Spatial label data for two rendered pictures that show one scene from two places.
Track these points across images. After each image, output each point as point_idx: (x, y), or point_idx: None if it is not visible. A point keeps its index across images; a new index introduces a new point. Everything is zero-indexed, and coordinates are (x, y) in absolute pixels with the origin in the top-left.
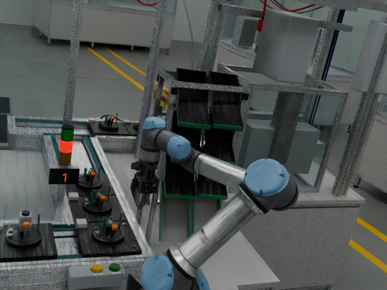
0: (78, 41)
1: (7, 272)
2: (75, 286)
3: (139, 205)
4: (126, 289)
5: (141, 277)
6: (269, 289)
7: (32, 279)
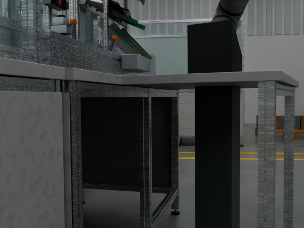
0: None
1: (99, 50)
2: (139, 64)
3: (143, 0)
4: (194, 33)
5: None
6: (178, 92)
7: (109, 64)
